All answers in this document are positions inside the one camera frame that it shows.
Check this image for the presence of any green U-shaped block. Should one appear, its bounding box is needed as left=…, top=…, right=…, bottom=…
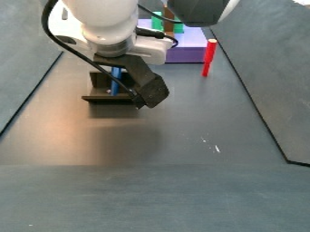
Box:
left=151, top=16, right=184, bottom=34

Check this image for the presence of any blue cylindrical peg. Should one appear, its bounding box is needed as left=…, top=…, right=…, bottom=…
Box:
left=109, top=66, right=123, bottom=97

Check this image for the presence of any black angled fixture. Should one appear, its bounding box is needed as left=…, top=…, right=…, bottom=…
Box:
left=83, top=72, right=134, bottom=104

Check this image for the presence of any black camera cable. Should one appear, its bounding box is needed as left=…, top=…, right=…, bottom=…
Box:
left=41, top=0, right=179, bottom=99

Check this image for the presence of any purple base block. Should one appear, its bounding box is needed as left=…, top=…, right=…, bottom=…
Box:
left=135, top=26, right=207, bottom=65

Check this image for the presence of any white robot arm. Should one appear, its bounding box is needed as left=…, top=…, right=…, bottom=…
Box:
left=47, top=0, right=239, bottom=64

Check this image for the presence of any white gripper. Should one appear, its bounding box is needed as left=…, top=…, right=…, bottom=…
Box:
left=48, top=8, right=174, bottom=65

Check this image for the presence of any red cylindrical peg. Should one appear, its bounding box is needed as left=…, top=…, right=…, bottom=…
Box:
left=200, top=39, right=216, bottom=77

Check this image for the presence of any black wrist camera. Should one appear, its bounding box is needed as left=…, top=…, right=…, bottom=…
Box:
left=93, top=54, right=170, bottom=108

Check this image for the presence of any brown T-shaped block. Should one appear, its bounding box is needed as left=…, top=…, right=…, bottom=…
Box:
left=162, top=7, right=175, bottom=33

